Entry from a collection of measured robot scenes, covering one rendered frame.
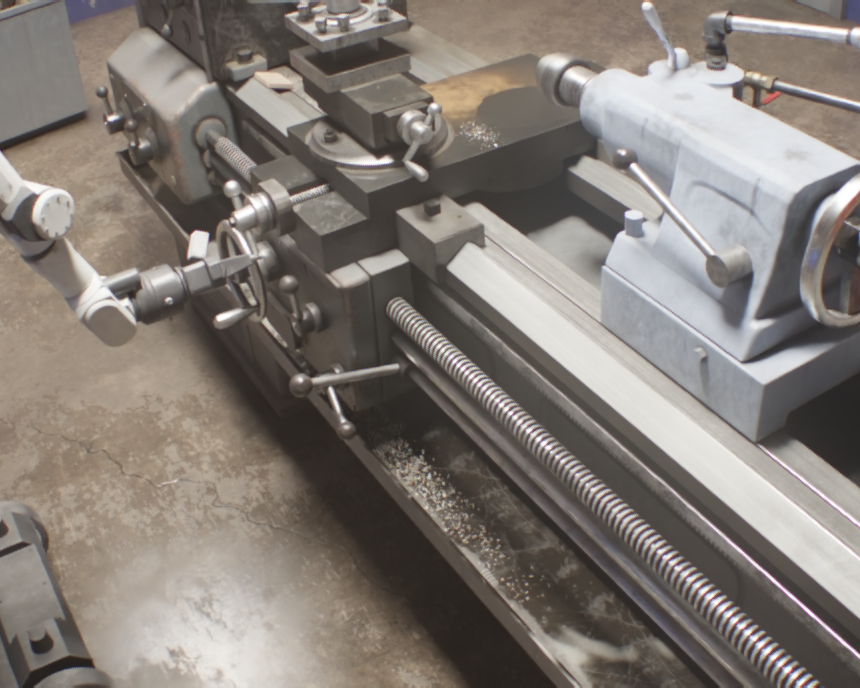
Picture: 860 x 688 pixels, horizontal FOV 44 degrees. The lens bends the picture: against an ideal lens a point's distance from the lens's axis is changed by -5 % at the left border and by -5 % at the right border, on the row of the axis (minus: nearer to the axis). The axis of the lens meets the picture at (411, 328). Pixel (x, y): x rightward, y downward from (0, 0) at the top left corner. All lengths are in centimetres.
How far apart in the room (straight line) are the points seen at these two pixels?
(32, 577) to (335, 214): 100
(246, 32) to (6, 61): 204
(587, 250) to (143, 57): 135
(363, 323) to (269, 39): 90
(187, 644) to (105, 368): 104
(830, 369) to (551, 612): 62
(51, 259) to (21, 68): 280
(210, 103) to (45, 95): 202
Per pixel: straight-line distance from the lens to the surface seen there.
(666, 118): 155
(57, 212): 170
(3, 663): 227
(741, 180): 145
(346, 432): 193
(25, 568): 239
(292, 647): 234
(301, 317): 199
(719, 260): 142
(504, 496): 202
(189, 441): 285
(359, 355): 195
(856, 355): 158
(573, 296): 174
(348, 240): 189
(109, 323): 184
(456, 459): 209
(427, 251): 184
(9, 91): 452
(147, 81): 281
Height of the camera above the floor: 183
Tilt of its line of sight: 36 degrees down
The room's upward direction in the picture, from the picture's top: 5 degrees counter-clockwise
